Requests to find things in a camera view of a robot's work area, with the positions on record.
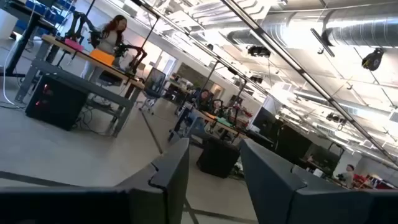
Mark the black background robot arm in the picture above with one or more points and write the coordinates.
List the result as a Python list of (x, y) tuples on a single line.
[(76, 25), (138, 59)]

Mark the black ceiling camera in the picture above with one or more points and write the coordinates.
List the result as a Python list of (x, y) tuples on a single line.
[(258, 51), (373, 59)]

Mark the wooden-top grey workbench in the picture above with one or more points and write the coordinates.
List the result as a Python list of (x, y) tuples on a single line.
[(93, 90)]

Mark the black desk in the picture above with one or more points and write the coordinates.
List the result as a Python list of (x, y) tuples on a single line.
[(23, 43)]

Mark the black computer tower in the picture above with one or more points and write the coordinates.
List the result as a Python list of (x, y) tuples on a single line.
[(56, 102), (217, 158)]

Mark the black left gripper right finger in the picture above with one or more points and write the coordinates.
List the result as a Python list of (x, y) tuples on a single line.
[(273, 193)]

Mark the black monitor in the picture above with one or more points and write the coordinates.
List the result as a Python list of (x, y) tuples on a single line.
[(264, 119)]

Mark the orange basket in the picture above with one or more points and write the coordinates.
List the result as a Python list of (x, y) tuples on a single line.
[(102, 57)]

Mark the silver ventilation duct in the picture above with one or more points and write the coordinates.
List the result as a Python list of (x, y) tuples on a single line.
[(357, 31)]

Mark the blue storage bins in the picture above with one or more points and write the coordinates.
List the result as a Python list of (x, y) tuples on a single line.
[(34, 6)]

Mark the person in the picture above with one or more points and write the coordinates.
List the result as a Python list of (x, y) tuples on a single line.
[(205, 99), (348, 177), (109, 40)]

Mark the black ceiling rail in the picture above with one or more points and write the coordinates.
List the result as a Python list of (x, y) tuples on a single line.
[(298, 70)]

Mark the black office chair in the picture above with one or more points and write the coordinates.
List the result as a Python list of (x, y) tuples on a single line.
[(154, 81)]

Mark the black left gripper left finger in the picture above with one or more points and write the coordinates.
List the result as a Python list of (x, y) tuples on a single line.
[(155, 199)]

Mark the pink basket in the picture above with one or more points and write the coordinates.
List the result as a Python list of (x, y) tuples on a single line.
[(74, 45)]

